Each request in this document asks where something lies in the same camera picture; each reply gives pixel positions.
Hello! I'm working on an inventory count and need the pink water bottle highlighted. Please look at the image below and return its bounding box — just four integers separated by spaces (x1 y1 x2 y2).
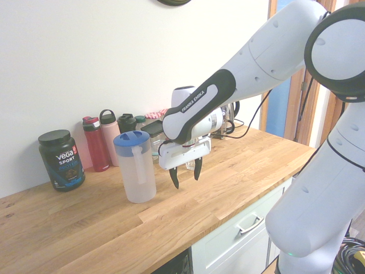
99 108 122 167

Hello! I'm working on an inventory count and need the glass jar green lid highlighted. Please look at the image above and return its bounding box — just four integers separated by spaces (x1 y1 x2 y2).
134 115 148 132

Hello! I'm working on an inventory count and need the pale cabinet drawer front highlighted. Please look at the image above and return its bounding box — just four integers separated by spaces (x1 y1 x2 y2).
191 176 294 274

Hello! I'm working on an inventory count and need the translucent pitcher blue lid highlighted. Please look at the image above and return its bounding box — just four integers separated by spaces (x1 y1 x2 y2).
113 130 157 204

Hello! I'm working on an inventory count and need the wooden door frame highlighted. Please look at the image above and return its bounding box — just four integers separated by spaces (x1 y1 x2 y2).
267 0 347 149

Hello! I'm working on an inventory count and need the coiled black cable bundle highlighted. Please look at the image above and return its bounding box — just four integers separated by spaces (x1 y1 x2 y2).
335 236 365 274

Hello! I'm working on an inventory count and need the square container black lid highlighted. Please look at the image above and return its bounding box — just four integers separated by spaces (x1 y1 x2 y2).
140 119 166 156

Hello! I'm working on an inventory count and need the dark round wall clock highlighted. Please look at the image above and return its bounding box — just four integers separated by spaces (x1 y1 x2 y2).
156 0 192 6

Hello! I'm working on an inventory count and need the black protein powder tub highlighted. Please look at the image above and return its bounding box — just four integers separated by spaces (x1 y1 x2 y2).
38 129 86 193

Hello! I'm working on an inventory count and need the stainless steel electric kettle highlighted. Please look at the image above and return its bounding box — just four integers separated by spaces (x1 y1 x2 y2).
210 100 241 140

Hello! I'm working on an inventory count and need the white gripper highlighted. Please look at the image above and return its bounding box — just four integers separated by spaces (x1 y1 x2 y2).
158 136 212 190

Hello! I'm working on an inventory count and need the black dishwasher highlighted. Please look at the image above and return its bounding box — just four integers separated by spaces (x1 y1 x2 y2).
159 248 192 274

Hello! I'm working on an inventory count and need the silver drawer handle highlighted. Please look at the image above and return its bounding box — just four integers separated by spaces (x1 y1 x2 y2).
236 214 265 235

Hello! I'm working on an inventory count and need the black shaker bottle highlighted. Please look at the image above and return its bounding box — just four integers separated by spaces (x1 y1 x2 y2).
117 113 137 134

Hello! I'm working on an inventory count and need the red water bottle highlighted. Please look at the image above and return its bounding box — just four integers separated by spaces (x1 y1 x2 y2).
82 115 111 173

